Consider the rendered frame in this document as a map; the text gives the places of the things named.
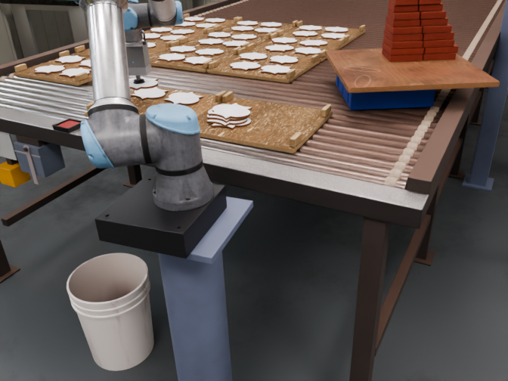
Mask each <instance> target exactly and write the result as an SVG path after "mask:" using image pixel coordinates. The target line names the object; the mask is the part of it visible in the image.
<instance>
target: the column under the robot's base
mask: <svg viewBox="0 0 508 381"><path fill-rule="evenodd" d="M226 200H227V208H226V209H225V211H224V212H223V213H222V214H221V215H220V216H219V218H218V219H217V220H216V222H215V223H214V224H213V226H212V227H211V228H210V229H209V230H208V232H207V233H206V234H205V236H204V237H203V238H202V240H201V241H200V242H199V243H198V244H197V245H196V247H195V248H194V249H193V251H192V252H191V253H190V255H189V256H188V257H187V258H186V259H183V258H179V257H176V256H169V255H165V254H162V253H158V256H159V261H160V270H161V275H162V280H163V289H164V294H165V299H166V308H167V313H168V318H169V327H170V332H171V337H172V346H173V352H174V356H175V366H176V370H177V375H178V381H232V372H231V354H230V344H229V334H228V316H227V306H226V296H225V278H224V269H223V258H222V250H223V249H224V247H225V246H226V245H227V243H228V241H229V240H230V239H231V238H232V236H233V235H234V233H235V232H236V230H237V229H238V228H239V227H240V225H241V223H242V222H243V220H244V219H245V217H246V216H247V215H248V214H249V212H250V210H251V209H252V208H253V201H251V200H243V199H238V198H233V197H226Z"/></svg>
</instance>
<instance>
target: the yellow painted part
mask: <svg viewBox="0 0 508 381"><path fill-rule="evenodd" d="M6 160H7V161H6V162H4V163H2V164H0V182H1V183H2V184H6V185H8V186H12V187H18V186H20V185H21V184H23V183H25V182H27V181H29V180H30V179H31V177H30V175H29V173H27V172H22V171H21V169H20V164H19V161H18V160H12V159H8V158H6Z"/></svg>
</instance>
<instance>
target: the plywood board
mask: <svg viewBox="0 0 508 381"><path fill-rule="evenodd" d="M382 50H383V49H382V48H375V49H355V50H337V51H325V55H326V57H327V59H328V61H329V62H330V64H331V65H332V67H333V68H334V70H335V71H336V74H337V75H338V77H339V78H340V80H341V81H342V84H343V85H344V86H345V88H346V90H347V92H348V93H359V92H378V91H413V90H433V89H451V88H487V87H499V84H500V82H499V81H498V80H496V79H495V78H494V77H492V76H490V75H489V74H487V73H486V72H484V71H483V70H481V69H479V68H478V67H477V66H475V65H474V64H472V63H470V62H469V61H467V60H466V59H464V58H463V57H461V56H460V55H458V54H456V58H455V60H418V61H399V62H390V61H389V60H388V59H387V58H386V57H385V56H384V55H383V54H382Z"/></svg>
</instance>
